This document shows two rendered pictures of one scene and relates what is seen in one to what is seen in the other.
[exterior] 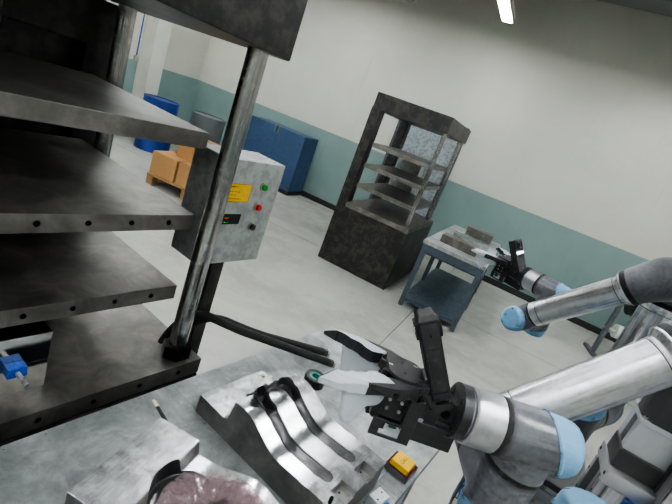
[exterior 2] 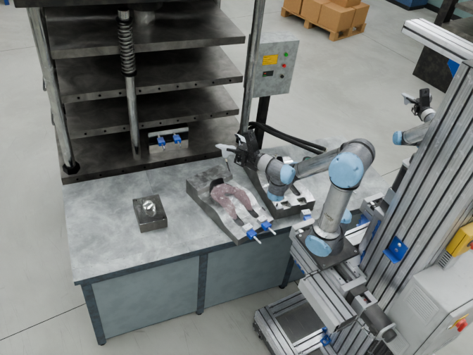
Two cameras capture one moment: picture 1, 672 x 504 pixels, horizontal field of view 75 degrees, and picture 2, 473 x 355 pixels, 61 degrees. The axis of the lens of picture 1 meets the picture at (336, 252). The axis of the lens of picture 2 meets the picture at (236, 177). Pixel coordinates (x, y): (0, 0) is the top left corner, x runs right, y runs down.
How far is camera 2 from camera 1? 138 cm
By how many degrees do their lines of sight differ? 38
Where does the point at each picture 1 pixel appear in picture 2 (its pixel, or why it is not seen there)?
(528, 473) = (274, 179)
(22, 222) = (173, 86)
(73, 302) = (194, 115)
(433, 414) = (251, 160)
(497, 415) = (264, 162)
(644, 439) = (389, 196)
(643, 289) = not seen: hidden behind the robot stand
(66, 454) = (191, 171)
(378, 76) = not seen: outside the picture
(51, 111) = (177, 44)
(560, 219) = not seen: outside the picture
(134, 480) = (205, 180)
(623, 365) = (326, 155)
